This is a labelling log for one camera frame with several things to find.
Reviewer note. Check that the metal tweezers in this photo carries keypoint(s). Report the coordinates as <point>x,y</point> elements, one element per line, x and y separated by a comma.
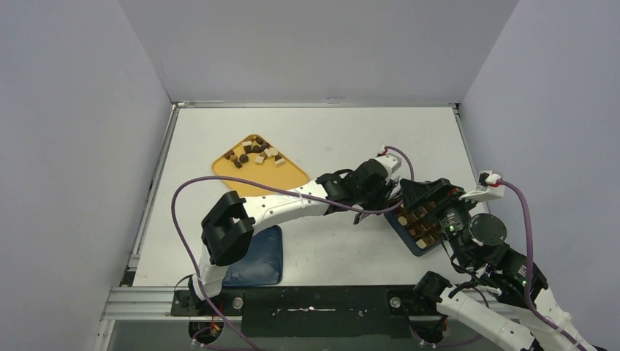
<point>361,216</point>

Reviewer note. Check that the blue box lid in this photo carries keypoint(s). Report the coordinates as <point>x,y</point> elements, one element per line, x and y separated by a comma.
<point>263,263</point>

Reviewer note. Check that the aluminium frame rail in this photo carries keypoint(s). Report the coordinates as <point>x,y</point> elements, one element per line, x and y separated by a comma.
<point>143,304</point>

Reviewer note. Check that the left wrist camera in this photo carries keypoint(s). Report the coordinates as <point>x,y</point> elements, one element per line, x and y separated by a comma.
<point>390,162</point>

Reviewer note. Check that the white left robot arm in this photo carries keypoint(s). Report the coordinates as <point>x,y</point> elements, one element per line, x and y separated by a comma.
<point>230,225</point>

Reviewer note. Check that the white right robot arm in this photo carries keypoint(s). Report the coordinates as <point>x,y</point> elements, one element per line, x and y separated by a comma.
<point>506,298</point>

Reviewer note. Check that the blue chocolate box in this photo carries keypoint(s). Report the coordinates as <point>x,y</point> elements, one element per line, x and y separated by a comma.
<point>423,224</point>

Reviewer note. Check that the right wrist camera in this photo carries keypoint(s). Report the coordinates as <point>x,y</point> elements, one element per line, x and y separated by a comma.
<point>488,187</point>

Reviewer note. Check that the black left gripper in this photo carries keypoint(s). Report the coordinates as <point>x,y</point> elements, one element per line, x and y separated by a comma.
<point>384,189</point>

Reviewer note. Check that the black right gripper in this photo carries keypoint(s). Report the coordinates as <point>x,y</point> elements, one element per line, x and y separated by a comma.
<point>436,201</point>

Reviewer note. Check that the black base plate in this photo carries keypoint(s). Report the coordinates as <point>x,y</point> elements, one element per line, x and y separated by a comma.
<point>396,311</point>

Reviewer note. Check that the yellow tray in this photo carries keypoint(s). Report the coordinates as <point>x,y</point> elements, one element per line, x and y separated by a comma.
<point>238,162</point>

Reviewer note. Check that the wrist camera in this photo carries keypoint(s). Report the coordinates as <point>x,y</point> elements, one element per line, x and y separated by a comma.
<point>488,187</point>
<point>390,162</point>

